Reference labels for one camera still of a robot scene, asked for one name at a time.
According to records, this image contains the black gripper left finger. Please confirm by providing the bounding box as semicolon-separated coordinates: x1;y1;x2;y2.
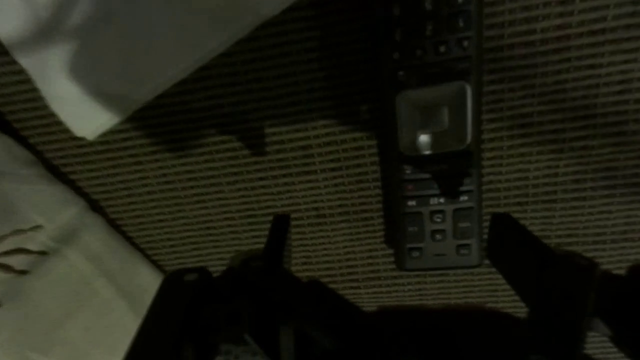
262;211;296;282

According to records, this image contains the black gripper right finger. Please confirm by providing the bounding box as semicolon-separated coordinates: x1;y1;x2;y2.
488;209;597;324

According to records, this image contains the black remote control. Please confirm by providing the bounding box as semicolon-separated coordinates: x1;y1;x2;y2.
382;0;485;272

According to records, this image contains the white paper sheet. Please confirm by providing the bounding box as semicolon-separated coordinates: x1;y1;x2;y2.
0;0;296;142

